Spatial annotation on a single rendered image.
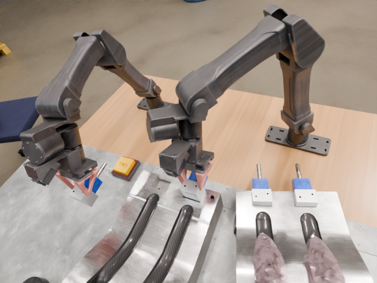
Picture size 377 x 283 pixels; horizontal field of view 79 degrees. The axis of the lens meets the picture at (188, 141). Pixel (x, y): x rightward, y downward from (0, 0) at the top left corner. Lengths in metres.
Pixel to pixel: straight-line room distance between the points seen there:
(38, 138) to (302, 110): 0.65
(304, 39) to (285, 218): 0.42
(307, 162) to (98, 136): 0.83
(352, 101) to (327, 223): 1.70
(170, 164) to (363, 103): 1.98
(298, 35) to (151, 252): 0.58
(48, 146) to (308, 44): 0.57
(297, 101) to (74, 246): 0.78
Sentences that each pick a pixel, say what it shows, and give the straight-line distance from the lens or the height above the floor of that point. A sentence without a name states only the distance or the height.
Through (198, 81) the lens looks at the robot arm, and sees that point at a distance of 0.47.
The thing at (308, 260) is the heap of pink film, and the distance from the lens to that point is 0.59.
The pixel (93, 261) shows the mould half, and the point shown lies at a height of 0.92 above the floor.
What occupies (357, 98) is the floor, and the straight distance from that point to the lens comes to 2.33.
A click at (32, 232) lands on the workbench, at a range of 0.99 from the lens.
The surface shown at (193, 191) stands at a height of 0.94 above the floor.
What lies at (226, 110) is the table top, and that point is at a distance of 0.97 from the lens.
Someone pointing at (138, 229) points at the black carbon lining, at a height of 0.88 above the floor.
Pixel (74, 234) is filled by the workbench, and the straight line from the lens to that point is 0.88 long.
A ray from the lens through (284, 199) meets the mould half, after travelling 0.68.
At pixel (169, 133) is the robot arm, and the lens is 0.50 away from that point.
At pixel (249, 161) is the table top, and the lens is 0.80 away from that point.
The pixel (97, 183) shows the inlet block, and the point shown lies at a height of 0.94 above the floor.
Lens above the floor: 1.47
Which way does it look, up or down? 49 degrees down
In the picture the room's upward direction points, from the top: 18 degrees counter-clockwise
